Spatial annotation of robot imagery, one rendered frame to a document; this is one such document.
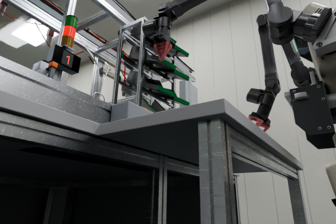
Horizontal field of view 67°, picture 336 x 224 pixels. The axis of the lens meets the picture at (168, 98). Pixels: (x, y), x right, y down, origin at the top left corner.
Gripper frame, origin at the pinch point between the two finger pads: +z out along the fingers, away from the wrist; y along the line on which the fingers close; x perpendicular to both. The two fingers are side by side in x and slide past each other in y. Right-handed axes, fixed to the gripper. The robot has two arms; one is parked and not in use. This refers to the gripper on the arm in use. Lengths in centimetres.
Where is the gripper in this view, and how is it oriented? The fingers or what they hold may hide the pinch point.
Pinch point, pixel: (161, 58)
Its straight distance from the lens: 108.0
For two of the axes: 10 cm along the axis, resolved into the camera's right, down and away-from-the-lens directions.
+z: -0.5, 9.3, -3.7
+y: -5.5, -3.4, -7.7
